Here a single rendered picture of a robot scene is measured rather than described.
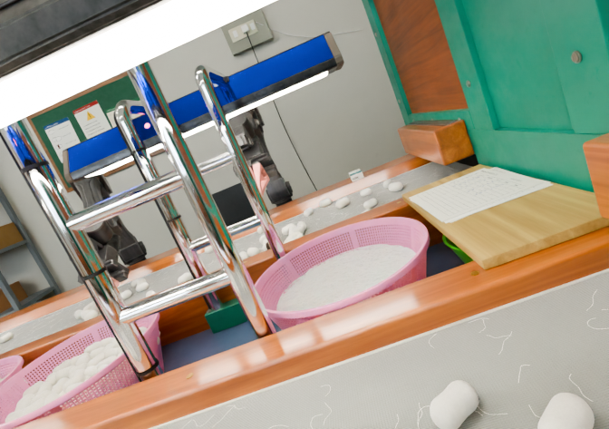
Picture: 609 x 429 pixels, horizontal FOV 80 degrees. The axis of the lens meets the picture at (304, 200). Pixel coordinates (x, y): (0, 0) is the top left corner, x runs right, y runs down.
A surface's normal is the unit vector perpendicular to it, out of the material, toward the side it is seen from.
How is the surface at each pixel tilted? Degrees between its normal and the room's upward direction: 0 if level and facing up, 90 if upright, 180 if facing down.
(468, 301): 90
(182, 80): 90
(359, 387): 0
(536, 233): 0
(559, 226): 0
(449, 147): 90
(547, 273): 90
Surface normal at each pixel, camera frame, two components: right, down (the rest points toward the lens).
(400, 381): -0.38, -0.91
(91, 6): -0.03, 0.21
